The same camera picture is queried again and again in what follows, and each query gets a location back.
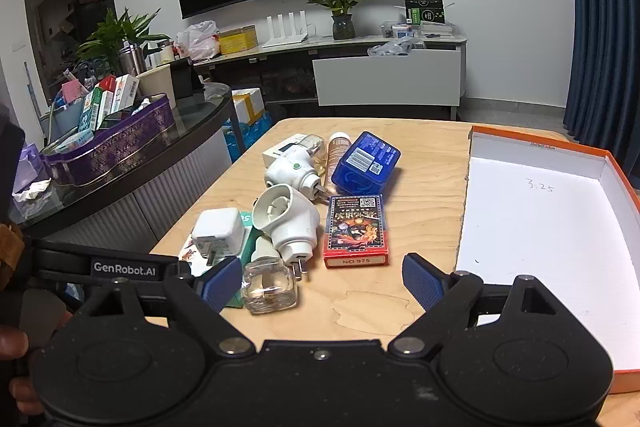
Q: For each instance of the white plastic bag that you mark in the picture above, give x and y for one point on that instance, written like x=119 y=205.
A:
x=197 y=39

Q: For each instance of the pack of water bottles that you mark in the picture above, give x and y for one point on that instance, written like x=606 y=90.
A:
x=250 y=132

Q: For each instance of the white plug charger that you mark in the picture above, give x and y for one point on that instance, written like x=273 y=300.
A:
x=217 y=229

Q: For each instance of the clear plastic bag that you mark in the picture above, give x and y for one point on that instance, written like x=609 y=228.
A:
x=390 y=48

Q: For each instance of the blue plastic box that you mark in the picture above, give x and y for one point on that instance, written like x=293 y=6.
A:
x=367 y=164

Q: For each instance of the pile of medicine boxes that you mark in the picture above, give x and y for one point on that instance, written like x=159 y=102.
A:
x=107 y=104

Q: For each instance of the white vaporizer with green button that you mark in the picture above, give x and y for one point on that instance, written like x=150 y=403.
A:
x=292 y=169

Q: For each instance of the purple patterned tin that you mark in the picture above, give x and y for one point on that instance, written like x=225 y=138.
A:
x=115 y=149

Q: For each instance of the black stand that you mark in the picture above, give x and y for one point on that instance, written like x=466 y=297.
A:
x=184 y=77

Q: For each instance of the small white box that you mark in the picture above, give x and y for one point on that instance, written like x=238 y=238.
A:
x=280 y=149

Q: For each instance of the green and black box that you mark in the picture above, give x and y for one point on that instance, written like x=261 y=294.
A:
x=424 y=9

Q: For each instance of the stack of small white boxes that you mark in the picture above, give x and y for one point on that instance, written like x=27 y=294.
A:
x=425 y=29

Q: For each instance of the red playing card box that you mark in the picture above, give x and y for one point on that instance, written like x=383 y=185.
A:
x=356 y=229

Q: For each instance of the person's left hand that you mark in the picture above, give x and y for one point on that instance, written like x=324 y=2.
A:
x=14 y=342

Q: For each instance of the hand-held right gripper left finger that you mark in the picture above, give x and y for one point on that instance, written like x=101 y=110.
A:
x=220 y=283

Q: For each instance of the teal packet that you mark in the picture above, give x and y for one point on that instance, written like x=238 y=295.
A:
x=247 y=232

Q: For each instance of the orange cardboard box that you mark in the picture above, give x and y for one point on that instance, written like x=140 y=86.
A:
x=535 y=227

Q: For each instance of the purple tissue pack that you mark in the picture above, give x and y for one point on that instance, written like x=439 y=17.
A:
x=30 y=167

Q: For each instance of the dark round glass table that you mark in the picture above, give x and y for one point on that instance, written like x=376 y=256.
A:
x=165 y=167

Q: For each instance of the white and yellow carton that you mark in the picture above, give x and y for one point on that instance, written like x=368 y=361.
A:
x=248 y=107

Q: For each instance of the blue curtain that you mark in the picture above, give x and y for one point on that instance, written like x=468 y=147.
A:
x=600 y=32

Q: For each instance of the white router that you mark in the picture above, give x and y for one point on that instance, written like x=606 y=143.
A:
x=285 y=29

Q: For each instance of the leafy plant in steel pot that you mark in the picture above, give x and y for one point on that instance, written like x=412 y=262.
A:
x=117 y=39

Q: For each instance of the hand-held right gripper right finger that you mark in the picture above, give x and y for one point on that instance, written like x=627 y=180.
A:
x=422 y=281

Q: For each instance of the clear glass bottle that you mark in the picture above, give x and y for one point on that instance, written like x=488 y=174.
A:
x=267 y=284

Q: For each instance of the copper spray can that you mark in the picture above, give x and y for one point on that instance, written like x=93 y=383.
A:
x=337 y=152

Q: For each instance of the white and dark television cabinet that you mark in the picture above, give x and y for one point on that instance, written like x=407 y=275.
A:
x=385 y=74

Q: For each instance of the white plug-in vaporizer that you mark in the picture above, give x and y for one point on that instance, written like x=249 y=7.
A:
x=285 y=212

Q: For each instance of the yellow box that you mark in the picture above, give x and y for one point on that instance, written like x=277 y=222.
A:
x=238 y=39

